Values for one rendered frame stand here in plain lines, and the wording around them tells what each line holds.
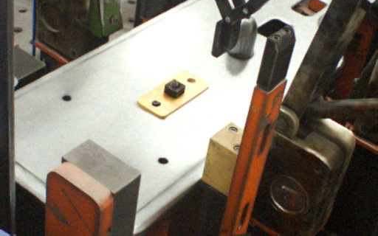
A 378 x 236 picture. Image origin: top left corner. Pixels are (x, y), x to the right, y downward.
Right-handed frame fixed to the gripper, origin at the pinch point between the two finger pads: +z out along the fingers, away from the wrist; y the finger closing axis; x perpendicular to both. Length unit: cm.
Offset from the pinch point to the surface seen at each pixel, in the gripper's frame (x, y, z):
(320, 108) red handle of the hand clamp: 1.0, -16.4, 0.7
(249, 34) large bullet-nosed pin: -11.5, -0.9, 5.6
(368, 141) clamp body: -14.8, -17.1, 13.8
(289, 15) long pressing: -24.2, 0.9, 9.0
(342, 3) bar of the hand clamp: 1.9, -16.0, -10.5
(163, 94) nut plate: 1.5, 0.7, 8.5
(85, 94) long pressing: 7.5, 6.5, 8.6
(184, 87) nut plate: -0.2, -0.6, 7.7
